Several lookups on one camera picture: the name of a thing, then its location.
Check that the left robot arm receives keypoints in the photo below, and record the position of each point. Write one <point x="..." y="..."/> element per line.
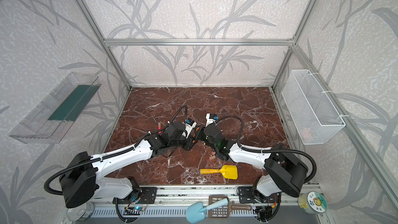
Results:
<point x="86" y="177"/>

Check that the white wire basket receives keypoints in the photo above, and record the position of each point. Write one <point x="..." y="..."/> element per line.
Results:
<point x="314" y="115"/>

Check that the aluminium front rail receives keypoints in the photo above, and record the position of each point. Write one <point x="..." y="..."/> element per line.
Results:
<point x="173" y="201"/>

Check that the yellow toy shovel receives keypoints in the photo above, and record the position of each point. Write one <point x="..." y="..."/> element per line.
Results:
<point x="227" y="171"/>

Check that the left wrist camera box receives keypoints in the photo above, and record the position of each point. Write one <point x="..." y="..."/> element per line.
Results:
<point x="190" y="124"/>

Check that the tape roll green label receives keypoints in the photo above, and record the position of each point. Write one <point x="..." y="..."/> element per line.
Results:
<point x="312" y="203"/>

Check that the pink marker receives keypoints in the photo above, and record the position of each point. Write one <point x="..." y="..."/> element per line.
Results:
<point x="159" y="127"/>

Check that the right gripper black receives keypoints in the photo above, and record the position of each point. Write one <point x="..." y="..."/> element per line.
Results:
<point x="200" y="134"/>

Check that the brown toy rake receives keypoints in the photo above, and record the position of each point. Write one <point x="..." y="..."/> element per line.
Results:
<point x="225" y="211"/>

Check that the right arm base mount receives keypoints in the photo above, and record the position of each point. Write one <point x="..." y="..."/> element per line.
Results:
<point x="249" y="195"/>

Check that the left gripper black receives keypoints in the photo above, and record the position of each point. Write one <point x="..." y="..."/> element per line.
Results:
<point x="189" y="141"/>

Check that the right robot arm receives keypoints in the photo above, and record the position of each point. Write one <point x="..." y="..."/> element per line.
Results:
<point x="288" y="169"/>

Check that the small circuit board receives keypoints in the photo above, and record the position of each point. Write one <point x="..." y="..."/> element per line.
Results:
<point x="133" y="211"/>

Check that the metal tin can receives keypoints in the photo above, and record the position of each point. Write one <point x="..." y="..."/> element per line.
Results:
<point x="80" y="213"/>

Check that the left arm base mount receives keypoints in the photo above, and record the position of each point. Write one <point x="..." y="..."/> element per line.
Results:
<point x="144" y="195"/>

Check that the clear plastic wall shelf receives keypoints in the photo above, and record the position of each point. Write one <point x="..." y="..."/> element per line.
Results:
<point x="49" y="122"/>

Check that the light blue toy shovel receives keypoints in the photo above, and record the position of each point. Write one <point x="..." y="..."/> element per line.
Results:
<point x="196" y="212"/>

